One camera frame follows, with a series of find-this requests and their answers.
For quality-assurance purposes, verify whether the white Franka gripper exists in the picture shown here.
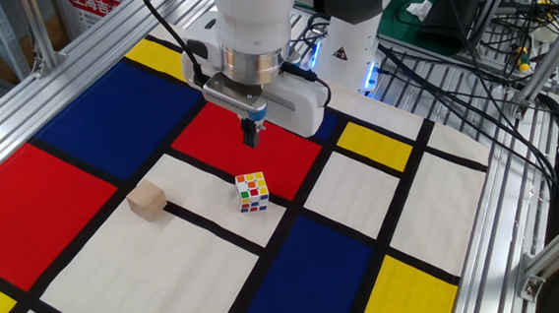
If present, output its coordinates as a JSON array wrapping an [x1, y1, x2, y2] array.
[[178, 2, 335, 153]]

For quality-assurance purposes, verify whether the small wooden block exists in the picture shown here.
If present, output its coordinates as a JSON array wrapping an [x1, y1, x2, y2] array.
[[124, 177, 169, 224]]

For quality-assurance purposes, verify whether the colour block patterned cloth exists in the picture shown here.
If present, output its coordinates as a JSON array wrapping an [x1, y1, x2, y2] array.
[[0, 0, 503, 313]]

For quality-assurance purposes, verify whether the white Rubik's cube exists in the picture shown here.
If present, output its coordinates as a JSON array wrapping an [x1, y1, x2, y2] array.
[[233, 170, 272, 215]]

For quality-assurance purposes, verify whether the green mat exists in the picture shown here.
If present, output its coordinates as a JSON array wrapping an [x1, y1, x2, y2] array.
[[374, 0, 500, 63]]

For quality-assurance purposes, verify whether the red and white sign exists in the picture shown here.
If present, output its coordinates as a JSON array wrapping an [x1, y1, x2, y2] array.
[[58, 0, 126, 32]]

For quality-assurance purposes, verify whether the crumpled white paper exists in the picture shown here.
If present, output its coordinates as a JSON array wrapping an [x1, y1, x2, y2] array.
[[404, 0, 435, 24]]

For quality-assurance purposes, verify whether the black bag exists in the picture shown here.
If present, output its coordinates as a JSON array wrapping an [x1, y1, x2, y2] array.
[[415, 0, 490, 52]]

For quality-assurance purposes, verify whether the grey aluminium strut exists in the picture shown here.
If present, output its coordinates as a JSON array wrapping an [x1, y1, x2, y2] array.
[[465, 0, 529, 50]]

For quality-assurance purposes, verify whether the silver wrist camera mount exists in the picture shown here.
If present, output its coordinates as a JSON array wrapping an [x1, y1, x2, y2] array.
[[201, 70, 270, 127]]

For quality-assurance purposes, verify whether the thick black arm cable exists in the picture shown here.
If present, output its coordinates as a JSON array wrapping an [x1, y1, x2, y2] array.
[[138, 0, 212, 91]]

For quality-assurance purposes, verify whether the long aluminium frame rail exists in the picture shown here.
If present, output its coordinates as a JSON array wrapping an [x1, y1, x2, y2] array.
[[0, 0, 227, 191]]

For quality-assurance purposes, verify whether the aluminium frame post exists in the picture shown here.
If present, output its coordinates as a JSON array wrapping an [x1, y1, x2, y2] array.
[[16, 0, 61, 80], [506, 11, 559, 120]]

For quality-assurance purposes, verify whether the perforated grey shelf post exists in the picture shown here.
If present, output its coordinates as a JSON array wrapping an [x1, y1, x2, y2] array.
[[0, 0, 32, 82]]

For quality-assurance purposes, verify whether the yellow handled screwdriver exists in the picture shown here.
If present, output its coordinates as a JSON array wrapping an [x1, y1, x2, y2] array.
[[516, 44, 532, 73]]

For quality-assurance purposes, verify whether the long black table cable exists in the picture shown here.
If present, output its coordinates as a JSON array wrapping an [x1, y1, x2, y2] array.
[[374, 31, 559, 210]]

